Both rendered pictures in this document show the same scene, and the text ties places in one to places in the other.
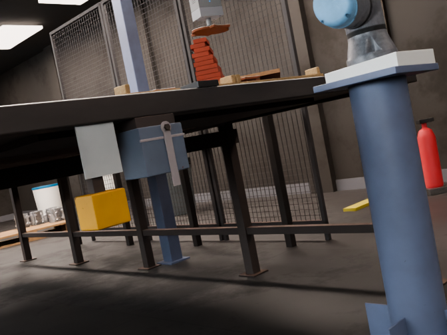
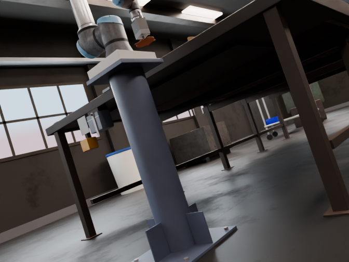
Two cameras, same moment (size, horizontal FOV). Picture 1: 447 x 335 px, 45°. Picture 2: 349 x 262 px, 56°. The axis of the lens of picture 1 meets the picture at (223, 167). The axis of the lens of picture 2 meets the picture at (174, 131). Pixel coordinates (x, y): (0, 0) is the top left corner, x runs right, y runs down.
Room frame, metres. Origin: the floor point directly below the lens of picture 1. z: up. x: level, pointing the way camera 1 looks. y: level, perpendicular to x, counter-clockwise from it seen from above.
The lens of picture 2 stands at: (1.62, -2.03, 0.44)
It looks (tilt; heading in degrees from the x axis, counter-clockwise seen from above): 3 degrees up; 85
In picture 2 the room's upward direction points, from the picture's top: 18 degrees counter-clockwise
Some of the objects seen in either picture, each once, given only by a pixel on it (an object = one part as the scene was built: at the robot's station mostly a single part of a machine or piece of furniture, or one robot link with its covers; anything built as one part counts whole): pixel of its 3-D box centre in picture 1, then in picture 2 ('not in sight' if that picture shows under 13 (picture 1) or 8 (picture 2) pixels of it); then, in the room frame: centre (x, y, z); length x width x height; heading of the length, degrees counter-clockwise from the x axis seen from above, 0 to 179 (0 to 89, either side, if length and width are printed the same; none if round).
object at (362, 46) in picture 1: (369, 46); (119, 53); (1.63, -0.50, 0.96); 0.15 x 0.15 x 0.10
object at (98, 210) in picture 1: (96, 175); (85, 133); (1.25, 0.29, 0.74); 0.09 x 0.08 x 0.24; 134
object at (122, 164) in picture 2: not in sight; (128, 170); (1.21, 3.52, 0.35); 0.58 x 0.57 x 0.70; 134
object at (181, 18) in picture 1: (158, 112); not in sight; (4.62, 0.45, 1.11); 3.04 x 0.03 x 2.21; 44
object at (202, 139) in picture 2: not in sight; (201, 145); (2.70, 4.67, 0.34); 1.01 x 0.80 x 0.67; 134
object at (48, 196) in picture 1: (49, 203); not in sight; (9.34, 3.05, 0.30); 0.48 x 0.48 x 0.61
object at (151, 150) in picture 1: (154, 152); (99, 122); (1.37, 0.16, 0.77); 0.14 x 0.11 x 0.18; 134
